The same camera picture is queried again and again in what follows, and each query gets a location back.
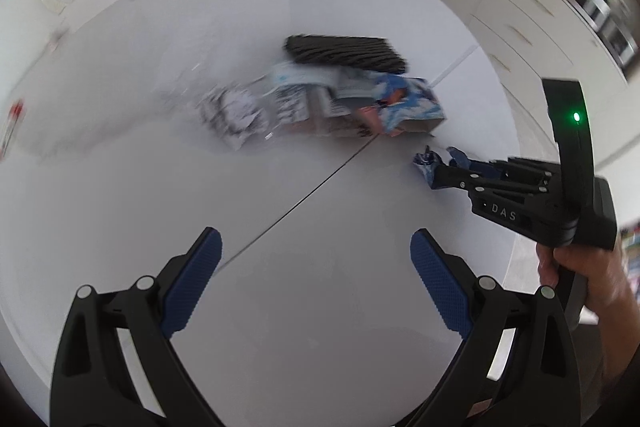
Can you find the blue bird print box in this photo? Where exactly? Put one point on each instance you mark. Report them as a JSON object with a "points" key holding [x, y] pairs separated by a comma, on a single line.
{"points": [[400, 104]]}

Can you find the white microwave oven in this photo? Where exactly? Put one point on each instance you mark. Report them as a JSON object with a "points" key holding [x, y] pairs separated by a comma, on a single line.
{"points": [[611, 21]]}

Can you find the red white small box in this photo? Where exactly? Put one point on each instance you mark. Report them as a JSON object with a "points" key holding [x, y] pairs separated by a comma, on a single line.
{"points": [[15, 114]]}

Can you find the beige drawer cabinet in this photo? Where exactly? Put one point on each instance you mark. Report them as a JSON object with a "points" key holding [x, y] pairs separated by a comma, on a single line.
{"points": [[529, 40]]}

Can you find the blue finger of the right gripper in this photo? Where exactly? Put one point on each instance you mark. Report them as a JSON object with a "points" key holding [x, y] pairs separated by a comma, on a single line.
{"points": [[460, 160], [445, 176]]}

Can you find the blue paper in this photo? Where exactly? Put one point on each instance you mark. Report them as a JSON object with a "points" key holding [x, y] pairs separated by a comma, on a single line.
{"points": [[425, 160]]}

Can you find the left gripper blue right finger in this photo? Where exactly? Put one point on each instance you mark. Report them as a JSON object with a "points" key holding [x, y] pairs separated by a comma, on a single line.
{"points": [[436, 271]]}

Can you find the person's right hand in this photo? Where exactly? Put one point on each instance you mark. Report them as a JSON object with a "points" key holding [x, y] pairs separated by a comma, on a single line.
{"points": [[607, 284]]}

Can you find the clear printed plastic wrapper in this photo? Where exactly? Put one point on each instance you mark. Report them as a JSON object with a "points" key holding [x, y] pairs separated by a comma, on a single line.
{"points": [[307, 110]]}

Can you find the black ridged foam mat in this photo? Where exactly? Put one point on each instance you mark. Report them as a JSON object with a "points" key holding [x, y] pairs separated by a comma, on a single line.
{"points": [[366, 53]]}

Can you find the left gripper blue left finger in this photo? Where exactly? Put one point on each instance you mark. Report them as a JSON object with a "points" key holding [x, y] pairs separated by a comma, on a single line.
{"points": [[184, 280]]}

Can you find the grey printed paper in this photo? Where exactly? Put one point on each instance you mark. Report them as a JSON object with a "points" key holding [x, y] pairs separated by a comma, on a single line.
{"points": [[237, 114]]}

